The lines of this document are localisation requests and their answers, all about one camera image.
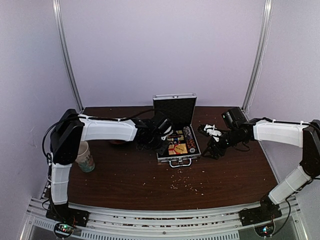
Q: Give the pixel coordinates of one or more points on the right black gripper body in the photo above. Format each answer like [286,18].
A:
[233,138]

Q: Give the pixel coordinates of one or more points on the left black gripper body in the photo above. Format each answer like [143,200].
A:
[154,143]

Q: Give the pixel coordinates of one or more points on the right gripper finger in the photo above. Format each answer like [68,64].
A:
[209,152]
[217,154]

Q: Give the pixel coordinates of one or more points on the red Texas Hold'em card box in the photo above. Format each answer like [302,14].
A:
[171,150]

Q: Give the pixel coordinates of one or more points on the yellow round button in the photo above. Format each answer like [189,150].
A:
[179,149]

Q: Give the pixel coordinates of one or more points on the aluminium poker case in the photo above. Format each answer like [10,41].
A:
[179,108]

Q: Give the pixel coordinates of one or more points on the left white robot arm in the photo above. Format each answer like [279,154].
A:
[74,128]

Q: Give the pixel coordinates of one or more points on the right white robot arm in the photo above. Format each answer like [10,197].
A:
[292,149]

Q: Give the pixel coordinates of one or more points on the orange black chip stack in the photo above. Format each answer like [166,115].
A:
[191,144]

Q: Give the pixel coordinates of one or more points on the black triangular all-in button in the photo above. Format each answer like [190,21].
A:
[175,137]

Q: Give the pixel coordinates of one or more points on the aluminium front rail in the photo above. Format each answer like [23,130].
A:
[222,223]

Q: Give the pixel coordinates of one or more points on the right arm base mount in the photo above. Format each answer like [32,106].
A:
[261,218]

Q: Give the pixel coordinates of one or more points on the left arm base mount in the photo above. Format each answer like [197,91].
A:
[66,226]

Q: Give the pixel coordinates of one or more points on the right aluminium frame post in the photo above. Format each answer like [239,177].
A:
[261,47]

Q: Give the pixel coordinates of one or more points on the aluminium frame post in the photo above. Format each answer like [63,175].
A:
[261,47]
[66,56]

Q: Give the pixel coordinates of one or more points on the left aluminium frame post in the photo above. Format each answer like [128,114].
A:
[66,56]

